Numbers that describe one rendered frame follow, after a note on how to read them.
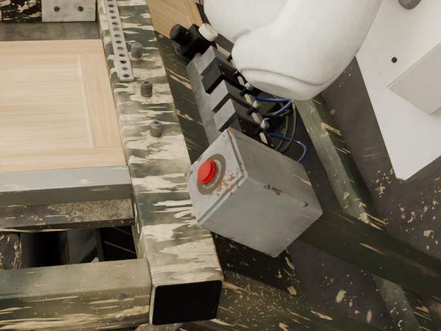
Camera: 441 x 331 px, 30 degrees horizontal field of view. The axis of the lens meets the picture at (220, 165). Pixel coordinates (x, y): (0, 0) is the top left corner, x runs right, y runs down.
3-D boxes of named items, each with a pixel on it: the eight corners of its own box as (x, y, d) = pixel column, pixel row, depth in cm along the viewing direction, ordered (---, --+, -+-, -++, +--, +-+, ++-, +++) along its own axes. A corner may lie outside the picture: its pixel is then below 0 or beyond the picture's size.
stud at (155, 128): (163, 138, 160) (163, 126, 158) (150, 138, 160) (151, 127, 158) (161, 130, 162) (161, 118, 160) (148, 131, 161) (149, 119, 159)
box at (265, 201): (328, 215, 130) (245, 175, 120) (278, 261, 135) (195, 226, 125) (306, 165, 139) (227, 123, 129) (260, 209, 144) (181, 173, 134)
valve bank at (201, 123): (331, 173, 161) (241, 125, 147) (283, 219, 167) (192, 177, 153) (267, 32, 197) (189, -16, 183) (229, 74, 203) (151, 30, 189)
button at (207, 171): (225, 176, 125) (214, 171, 124) (209, 192, 127) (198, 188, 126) (219, 158, 128) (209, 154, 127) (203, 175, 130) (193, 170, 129)
